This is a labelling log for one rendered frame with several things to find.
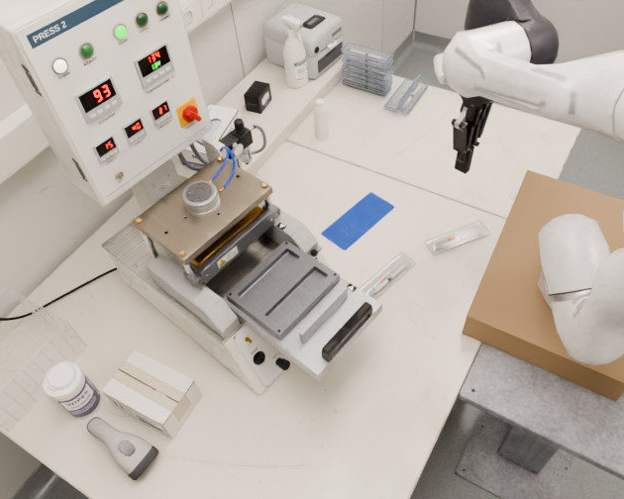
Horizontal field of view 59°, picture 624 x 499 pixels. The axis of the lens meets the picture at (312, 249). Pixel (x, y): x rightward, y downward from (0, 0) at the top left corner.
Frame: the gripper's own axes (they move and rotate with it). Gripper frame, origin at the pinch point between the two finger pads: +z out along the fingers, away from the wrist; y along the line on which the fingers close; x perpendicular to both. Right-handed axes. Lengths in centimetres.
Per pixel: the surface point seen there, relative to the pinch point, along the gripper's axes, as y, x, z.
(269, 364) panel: -51, 15, 39
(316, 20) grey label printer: 51, 90, 22
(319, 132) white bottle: 22, 64, 40
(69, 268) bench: -66, 84, 44
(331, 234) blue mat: -8, 33, 44
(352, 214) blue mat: 2, 33, 44
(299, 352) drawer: -50, 4, 22
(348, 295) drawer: -32.1, 5.7, 21.6
